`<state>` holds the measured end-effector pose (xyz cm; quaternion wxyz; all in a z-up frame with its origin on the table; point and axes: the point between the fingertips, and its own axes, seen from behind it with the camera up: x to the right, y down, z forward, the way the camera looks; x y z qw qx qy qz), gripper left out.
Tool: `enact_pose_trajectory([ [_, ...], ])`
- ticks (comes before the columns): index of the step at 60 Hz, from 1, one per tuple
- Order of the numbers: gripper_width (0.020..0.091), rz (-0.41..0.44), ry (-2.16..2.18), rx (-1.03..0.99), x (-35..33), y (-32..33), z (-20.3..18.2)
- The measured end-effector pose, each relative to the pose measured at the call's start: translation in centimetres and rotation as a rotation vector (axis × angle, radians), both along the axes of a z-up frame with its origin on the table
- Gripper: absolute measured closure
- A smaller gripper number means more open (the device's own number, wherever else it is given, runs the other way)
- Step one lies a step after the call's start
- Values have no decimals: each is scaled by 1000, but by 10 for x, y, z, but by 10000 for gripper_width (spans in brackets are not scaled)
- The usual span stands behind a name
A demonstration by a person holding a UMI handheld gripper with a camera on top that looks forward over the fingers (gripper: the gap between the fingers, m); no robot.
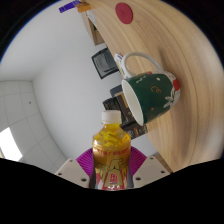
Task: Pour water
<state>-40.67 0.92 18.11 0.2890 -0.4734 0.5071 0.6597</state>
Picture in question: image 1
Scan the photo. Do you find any green and white mug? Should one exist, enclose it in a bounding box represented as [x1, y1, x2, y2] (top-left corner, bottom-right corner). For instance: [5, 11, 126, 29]
[120, 51, 182, 127]

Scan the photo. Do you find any square ceiling light panel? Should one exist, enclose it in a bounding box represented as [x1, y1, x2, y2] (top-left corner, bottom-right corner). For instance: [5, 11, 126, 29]
[0, 126, 23, 163]

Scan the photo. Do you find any black mesh-backed office chair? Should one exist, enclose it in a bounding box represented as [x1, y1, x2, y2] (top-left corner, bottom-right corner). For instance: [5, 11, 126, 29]
[91, 47, 119, 79]

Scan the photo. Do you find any tall purple box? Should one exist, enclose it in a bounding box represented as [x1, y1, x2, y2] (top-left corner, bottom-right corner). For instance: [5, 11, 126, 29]
[58, 0, 83, 14]

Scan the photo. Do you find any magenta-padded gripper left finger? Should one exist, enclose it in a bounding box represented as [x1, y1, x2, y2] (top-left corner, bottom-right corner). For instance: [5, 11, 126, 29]
[54, 147, 98, 189]

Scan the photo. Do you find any yellow-labelled drink bottle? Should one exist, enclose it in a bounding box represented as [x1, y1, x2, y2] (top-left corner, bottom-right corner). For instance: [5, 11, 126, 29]
[92, 109, 132, 191]

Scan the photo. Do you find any flat round red coaster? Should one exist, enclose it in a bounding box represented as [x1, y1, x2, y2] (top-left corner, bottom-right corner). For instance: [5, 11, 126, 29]
[114, 2, 134, 25]

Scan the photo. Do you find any brown and black cardboard box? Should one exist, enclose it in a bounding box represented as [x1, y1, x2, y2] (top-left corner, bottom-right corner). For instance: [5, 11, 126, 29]
[109, 84, 125, 101]

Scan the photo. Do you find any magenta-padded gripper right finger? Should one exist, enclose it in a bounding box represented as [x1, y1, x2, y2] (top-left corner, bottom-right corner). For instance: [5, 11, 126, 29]
[128, 146, 170, 189]

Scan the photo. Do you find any orange wooden box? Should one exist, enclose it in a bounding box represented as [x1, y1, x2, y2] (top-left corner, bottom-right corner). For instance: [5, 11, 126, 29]
[75, 2, 91, 14]

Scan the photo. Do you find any white printed paper sheet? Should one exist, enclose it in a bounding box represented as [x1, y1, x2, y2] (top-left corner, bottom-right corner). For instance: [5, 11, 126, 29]
[114, 53, 127, 78]

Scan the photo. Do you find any flat dark cardboard box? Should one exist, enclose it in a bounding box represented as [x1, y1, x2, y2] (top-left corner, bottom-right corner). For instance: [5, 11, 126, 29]
[102, 95, 130, 124]

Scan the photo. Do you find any wooden side desk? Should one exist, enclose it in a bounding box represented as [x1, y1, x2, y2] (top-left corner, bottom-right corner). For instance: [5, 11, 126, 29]
[81, 13, 106, 47]

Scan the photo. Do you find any small dark cardboard box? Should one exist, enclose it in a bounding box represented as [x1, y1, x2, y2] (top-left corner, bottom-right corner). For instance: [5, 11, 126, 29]
[119, 120, 149, 140]

